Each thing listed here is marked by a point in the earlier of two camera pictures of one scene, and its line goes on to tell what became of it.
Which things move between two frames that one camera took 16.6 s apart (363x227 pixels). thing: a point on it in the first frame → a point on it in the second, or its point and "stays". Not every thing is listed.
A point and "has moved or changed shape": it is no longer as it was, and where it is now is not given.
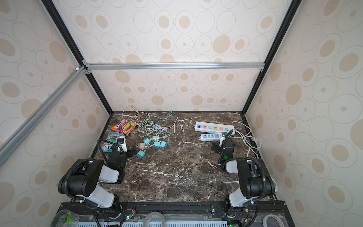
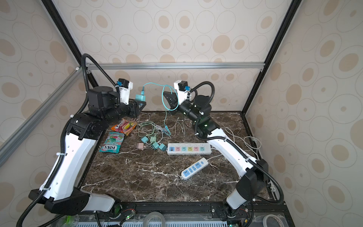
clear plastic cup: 65,218 stays
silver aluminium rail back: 89,66 stays
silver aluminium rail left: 34,118 stays
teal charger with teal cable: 141,154 → 142,97
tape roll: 264,223 stays
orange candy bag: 124,126 stays
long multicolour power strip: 213,127 has moved or changed shape
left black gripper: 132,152 → 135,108
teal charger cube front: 157,144 stays
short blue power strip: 210,137 has moved or changed shape
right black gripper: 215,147 → 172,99
